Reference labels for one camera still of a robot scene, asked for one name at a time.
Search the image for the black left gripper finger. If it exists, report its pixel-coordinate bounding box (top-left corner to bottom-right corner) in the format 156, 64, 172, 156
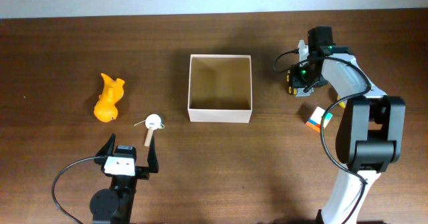
96, 134, 116, 156
147, 136, 159, 173

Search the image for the yellow grey toy truck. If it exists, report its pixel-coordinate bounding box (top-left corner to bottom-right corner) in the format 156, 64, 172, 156
286, 70, 314, 97

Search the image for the colourful puzzle cube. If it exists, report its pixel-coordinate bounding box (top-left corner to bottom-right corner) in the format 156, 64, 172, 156
306, 106, 333, 132

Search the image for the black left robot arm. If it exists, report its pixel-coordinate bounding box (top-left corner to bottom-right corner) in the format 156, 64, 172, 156
90, 134, 159, 224

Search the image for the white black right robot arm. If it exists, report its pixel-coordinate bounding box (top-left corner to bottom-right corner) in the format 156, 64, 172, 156
295, 42, 405, 223

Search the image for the orange rubber fish toy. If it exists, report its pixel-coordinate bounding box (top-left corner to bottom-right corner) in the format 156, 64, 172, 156
94, 73, 125, 122

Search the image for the white wooden paddle toy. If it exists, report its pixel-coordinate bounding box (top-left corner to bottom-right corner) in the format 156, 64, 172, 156
134, 114, 165, 147

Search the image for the yellow grey ball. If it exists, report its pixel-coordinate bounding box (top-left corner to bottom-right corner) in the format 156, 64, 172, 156
337, 95, 346, 108

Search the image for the pink cardboard box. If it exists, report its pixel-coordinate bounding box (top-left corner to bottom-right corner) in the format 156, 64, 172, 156
187, 54, 253, 123

